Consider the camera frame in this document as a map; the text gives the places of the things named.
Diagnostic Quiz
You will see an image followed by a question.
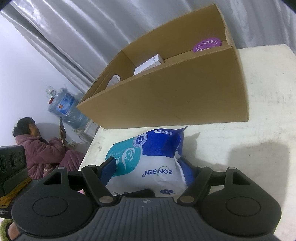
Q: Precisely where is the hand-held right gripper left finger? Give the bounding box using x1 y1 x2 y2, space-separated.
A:
43 156 117 206

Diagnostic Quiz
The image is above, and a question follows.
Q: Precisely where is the person's left forearm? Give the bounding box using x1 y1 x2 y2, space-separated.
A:
0 219 19 241

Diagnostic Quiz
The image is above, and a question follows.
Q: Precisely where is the silver grey curtain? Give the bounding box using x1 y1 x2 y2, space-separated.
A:
0 0 296 93

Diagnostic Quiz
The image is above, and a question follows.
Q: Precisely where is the blue white plastic packet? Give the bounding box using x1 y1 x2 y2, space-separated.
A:
105 126 195 197

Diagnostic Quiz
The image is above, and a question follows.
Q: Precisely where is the small white carton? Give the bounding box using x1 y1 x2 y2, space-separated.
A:
133 54 165 76

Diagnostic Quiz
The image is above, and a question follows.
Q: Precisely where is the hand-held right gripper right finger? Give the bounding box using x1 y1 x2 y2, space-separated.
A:
177 156 249 205

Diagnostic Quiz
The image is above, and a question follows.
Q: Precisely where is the brown cardboard box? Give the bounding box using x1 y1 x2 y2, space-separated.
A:
76 3 250 130

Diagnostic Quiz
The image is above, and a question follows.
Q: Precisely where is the clear jar with purple lid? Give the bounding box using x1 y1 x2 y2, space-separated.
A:
192 37 223 52

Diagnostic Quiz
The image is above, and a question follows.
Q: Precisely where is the yellow cord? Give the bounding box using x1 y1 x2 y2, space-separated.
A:
0 177 33 208

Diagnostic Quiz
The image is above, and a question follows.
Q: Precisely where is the large blue water jug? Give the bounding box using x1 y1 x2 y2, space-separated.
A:
47 86 89 129

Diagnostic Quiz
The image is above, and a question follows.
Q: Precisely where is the white water dispenser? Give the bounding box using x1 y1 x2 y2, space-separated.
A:
82 122 100 142

